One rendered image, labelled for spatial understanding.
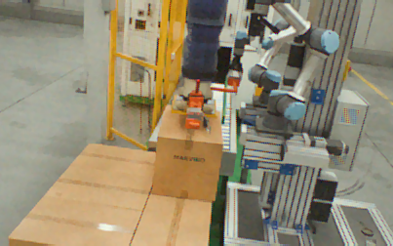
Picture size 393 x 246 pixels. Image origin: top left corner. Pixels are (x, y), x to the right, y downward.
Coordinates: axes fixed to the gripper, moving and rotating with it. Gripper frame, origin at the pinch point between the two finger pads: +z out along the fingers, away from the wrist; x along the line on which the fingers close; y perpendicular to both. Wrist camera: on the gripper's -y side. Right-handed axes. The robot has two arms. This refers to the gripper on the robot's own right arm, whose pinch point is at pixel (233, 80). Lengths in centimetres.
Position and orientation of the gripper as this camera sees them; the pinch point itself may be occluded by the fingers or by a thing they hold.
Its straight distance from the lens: 284.7
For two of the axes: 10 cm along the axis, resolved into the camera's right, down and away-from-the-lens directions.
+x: 9.9, 1.2, 0.2
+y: -0.2, 3.5, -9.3
